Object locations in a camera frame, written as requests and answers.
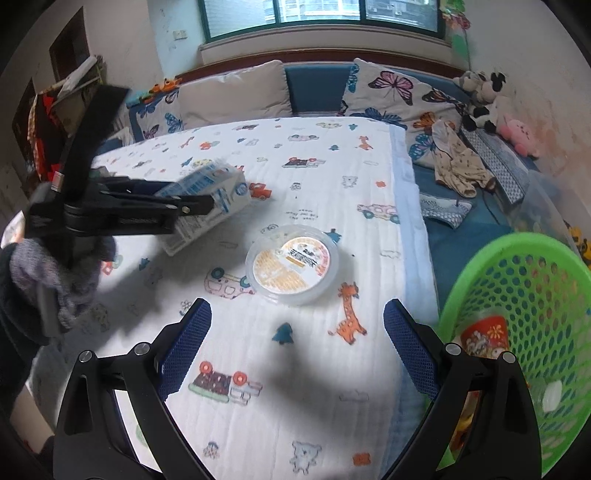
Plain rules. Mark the small patterned cloth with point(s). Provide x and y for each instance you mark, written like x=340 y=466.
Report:
x=445 y=210

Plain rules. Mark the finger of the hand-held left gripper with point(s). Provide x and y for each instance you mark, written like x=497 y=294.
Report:
x=152 y=217
x=134 y=188

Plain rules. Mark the beige cushion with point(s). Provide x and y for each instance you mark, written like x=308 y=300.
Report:
x=231 y=97

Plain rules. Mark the beige baby clothing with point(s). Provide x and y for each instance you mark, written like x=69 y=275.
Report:
x=457 y=161

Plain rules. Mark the green plastic basket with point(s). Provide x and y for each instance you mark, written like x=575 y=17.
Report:
x=489 y=249

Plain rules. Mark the green framed window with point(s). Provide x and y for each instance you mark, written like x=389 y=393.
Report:
x=323 y=9

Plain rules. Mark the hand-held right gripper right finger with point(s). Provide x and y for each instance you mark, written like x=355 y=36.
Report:
x=411 y=346

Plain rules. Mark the red patterned hanging cloth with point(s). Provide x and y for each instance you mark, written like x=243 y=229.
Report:
x=41 y=138

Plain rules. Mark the gray patterned cloth strip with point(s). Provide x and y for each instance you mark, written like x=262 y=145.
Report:
x=498 y=161

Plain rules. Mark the round orange label container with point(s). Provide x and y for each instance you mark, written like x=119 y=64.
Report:
x=291 y=263

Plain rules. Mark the pink round plush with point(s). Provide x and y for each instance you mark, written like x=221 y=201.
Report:
x=519 y=131

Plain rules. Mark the red printed cup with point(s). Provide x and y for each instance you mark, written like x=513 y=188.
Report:
x=485 y=334

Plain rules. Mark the butterfly print pillow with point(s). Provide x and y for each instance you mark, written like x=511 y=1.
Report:
x=392 y=92

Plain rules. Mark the yellow toy vehicle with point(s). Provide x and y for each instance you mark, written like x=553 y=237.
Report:
x=581 y=244

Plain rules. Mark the colourful paper pinwheel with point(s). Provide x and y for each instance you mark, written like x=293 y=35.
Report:
x=457 y=21

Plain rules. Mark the clear plastic storage box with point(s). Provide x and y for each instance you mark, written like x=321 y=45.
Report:
x=545 y=203

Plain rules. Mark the black white cow plush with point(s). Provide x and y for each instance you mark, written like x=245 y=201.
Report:
x=485 y=87

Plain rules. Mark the wall socket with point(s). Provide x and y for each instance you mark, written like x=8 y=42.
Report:
x=180 y=34

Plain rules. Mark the white printed blanket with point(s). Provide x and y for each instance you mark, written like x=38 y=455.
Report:
x=323 y=194

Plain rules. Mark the white blue milk carton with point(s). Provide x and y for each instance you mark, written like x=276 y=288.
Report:
x=221 y=184

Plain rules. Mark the white round lid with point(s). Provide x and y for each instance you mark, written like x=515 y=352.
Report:
x=551 y=397

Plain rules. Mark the butterfly print cushion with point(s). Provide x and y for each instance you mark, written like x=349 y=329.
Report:
x=157 y=115

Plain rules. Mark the colourful small toys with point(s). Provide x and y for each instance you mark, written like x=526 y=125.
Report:
x=159 y=90

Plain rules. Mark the gray plush toy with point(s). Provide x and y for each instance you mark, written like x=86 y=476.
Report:
x=466 y=81

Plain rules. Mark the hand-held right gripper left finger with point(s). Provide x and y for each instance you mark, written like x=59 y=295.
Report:
x=184 y=350

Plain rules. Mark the person's left hand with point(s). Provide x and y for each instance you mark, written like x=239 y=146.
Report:
x=90 y=267

